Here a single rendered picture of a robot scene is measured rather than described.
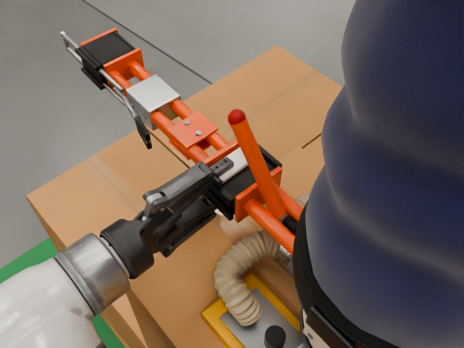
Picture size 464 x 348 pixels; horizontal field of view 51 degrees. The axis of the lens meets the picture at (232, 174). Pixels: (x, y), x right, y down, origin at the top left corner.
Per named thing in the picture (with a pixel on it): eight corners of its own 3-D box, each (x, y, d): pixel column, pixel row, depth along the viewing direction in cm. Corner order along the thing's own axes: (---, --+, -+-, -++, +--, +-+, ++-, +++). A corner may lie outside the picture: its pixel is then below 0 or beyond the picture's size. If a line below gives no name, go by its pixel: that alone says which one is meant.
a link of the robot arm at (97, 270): (65, 277, 65) (103, 250, 67) (103, 326, 61) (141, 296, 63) (45, 243, 58) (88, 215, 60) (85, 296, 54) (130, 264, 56)
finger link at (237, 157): (205, 173, 68) (205, 170, 67) (242, 148, 71) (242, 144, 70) (219, 186, 66) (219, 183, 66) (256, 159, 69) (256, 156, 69)
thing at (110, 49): (145, 71, 87) (141, 49, 84) (110, 90, 85) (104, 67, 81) (120, 49, 91) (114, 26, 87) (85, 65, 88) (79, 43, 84)
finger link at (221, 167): (199, 179, 66) (198, 166, 64) (226, 161, 68) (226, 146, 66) (206, 186, 65) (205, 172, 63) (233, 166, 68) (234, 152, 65)
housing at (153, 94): (184, 113, 81) (182, 93, 78) (151, 132, 79) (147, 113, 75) (160, 92, 85) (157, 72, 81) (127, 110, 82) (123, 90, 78)
